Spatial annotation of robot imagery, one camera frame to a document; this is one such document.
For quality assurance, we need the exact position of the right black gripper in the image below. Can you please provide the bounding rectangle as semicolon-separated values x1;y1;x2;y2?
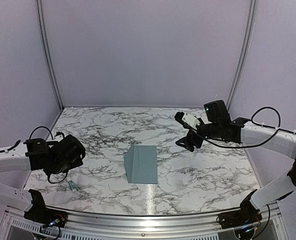
175;118;221;152

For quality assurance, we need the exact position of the white green glue stick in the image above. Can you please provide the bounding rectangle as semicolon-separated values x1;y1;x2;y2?
68;180;78;192

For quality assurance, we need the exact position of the blue-grey envelope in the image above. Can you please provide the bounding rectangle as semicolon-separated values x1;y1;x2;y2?
124;145;158;184

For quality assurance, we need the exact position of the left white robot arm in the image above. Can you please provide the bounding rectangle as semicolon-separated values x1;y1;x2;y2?
0;135;86;223

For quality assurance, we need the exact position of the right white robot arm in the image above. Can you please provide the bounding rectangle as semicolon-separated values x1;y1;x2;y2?
175;100;296;224

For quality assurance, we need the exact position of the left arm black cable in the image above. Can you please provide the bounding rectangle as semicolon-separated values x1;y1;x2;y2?
29;126;71;185

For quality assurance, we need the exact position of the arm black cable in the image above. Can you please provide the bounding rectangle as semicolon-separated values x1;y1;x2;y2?
29;126;71;185
197;106;281;149

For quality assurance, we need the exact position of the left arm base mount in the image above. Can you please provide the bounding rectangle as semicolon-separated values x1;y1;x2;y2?
24;207;68;228

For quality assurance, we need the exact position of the aluminium front rail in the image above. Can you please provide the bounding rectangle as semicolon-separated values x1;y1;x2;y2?
0;197;288;240

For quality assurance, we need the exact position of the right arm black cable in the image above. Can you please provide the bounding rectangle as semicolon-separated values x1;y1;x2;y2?
197;106;281;149

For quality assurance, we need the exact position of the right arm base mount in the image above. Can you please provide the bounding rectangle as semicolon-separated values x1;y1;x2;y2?
216;209;262;229

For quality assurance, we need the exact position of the right aluminium corner post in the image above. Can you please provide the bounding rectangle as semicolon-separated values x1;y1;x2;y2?
226;0;257;111

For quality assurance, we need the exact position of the aluminium corner post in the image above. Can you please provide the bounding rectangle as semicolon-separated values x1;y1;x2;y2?
226;0;257;111
36;0;64;112

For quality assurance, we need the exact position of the left aluminium corner post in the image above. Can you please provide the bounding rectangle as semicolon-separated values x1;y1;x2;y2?
36;0;64;112

